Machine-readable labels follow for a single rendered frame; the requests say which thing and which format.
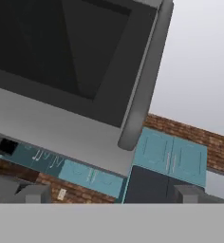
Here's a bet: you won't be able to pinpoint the white wall socket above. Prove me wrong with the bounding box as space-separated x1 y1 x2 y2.
57 188 68 201

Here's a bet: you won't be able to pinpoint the grey microwave door handle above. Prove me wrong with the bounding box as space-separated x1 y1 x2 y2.
117 0 175 152

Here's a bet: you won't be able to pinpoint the teal wall cupboard run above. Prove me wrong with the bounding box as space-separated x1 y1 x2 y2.
0 141 125 199

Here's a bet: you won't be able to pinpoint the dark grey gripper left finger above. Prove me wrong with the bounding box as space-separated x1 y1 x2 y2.
0 172 52 204

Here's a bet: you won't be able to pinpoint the black and grey appliance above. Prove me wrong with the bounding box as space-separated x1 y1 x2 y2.
0 133 21 157

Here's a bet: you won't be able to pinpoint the teal cupboards above fridge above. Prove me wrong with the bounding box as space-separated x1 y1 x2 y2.
132 126 209 192

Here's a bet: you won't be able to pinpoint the grey microwave door, dark window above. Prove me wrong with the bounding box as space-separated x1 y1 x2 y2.
0 0 165 178

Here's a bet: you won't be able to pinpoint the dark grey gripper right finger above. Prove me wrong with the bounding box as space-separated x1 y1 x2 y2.
173 184 224 204

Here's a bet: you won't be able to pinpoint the dark grey fridge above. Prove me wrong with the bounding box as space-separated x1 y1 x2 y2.
122 164 207 204

